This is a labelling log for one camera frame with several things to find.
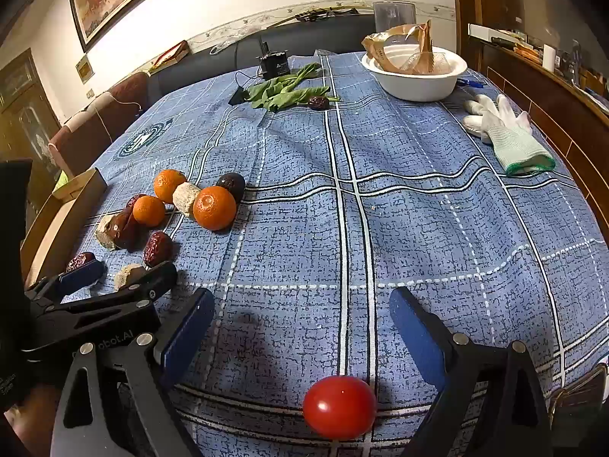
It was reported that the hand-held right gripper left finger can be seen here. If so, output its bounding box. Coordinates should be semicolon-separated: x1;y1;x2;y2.
50;288;216;457

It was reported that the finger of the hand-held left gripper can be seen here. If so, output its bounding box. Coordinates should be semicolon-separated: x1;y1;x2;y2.
24;259;106;303
21;261;178;363

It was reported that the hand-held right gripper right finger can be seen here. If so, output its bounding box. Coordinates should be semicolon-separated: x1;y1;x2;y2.
389;287;555;457

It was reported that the cardboard box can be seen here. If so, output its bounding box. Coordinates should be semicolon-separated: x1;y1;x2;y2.
20;168;108;289

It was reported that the dark brown date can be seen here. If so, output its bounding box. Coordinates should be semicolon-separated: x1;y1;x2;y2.
110;207;141;251

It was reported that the small orange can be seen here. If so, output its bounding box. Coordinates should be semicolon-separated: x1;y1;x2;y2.
153;169;188;205
132;195;167;228

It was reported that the large orange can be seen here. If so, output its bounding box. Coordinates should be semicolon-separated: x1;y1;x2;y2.
193;185;238;232

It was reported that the red tomato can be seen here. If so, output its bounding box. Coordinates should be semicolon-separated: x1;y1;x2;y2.
303;376;378;440

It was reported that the blue plaid tablecloth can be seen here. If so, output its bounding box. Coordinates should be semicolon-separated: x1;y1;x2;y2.
62;50;609;457

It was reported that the dark purple date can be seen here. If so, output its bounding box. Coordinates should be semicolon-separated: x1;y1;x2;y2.
215;172;247;205

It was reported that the wooden glass cabinet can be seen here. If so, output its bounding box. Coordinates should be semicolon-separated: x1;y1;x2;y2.
0;48;62;229

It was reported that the brown armchair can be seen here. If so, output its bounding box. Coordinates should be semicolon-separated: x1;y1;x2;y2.
48;71;150;179

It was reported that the small framed picture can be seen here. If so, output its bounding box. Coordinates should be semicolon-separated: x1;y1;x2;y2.
75;54;96;83

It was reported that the white glove green cuff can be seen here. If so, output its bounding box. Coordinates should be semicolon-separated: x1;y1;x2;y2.
480;94;556;177

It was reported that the red book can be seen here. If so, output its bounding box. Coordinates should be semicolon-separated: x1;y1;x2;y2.
147;40;191;74

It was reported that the green leafy vegetable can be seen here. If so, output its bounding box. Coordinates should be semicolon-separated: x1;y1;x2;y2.
245;63;341;113

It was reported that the dark grey sofa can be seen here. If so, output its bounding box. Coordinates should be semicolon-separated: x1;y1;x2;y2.
147;13;381;101

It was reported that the white bowl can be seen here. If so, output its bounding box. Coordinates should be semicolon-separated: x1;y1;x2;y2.
360;46;469;102

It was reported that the black electronic device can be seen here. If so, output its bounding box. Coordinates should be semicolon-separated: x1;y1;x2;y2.
258;40;291;79

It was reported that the wooden sideboard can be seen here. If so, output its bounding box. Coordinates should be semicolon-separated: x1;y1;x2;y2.
469;24;609;239

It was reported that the brown paper bag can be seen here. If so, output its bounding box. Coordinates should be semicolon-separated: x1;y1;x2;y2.
362;20;450;76

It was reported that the clear plastic container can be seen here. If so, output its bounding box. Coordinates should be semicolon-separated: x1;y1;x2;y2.
372;1;417;34

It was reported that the wooden door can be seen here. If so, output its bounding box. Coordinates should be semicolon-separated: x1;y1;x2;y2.
450;0;519;70

